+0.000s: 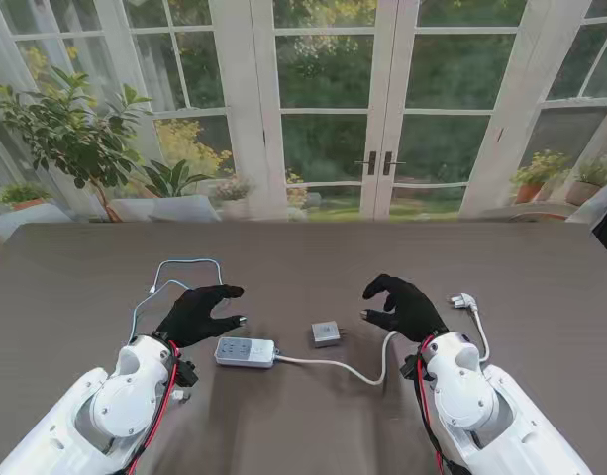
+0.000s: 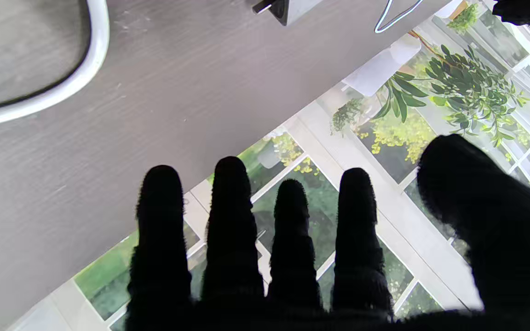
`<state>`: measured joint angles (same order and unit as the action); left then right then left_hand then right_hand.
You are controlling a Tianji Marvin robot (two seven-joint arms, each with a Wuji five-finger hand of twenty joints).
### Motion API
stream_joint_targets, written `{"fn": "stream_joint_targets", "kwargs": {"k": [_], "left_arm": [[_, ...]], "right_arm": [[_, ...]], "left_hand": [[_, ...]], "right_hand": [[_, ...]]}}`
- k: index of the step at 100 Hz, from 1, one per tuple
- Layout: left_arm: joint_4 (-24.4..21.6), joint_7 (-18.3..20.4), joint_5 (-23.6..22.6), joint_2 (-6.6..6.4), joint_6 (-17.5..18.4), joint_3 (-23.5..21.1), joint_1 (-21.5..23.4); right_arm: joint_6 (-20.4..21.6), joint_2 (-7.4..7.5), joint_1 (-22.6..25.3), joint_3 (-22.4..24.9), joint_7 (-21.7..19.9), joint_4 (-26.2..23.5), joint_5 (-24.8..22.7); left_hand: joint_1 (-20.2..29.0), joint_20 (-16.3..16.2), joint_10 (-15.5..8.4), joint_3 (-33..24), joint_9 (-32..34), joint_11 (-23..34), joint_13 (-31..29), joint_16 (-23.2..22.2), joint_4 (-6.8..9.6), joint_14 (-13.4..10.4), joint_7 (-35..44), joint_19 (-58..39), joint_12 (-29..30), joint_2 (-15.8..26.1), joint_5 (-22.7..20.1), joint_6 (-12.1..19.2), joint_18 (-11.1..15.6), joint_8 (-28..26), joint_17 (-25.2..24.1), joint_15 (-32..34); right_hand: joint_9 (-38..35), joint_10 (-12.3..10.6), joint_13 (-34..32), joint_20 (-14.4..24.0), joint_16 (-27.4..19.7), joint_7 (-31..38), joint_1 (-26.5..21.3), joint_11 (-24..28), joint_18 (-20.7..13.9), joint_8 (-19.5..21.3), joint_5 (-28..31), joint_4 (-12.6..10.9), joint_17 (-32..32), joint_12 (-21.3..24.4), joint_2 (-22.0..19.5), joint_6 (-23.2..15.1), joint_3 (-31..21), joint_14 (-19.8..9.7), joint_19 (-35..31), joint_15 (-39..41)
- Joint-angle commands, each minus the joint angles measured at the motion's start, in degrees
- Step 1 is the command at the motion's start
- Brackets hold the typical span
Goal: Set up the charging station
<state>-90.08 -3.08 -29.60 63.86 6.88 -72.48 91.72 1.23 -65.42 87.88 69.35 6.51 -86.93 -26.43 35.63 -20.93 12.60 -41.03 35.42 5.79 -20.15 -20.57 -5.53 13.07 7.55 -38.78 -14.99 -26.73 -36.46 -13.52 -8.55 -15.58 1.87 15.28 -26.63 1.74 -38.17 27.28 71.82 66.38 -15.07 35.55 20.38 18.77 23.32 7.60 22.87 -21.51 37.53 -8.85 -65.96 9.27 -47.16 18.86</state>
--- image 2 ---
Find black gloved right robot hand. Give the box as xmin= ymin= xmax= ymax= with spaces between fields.
xmin=125 ymin=134 xmax=530 ymax=331

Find light blue USB cable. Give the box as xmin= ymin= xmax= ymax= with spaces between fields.
xmin=374 ymin=0 xmax=425 ymax=34

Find grey charger adapter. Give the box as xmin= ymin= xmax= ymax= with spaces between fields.
xmin=252 ymin=0 xmax=323 ymax=27

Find white power cord with plug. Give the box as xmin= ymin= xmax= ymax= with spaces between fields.
xmin=0 ymin=0 xmax=110 ymax=131

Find printed garden window backdrop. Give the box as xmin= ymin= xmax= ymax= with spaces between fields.
xmin=7 ymin=0 xmax=530 ymax=331

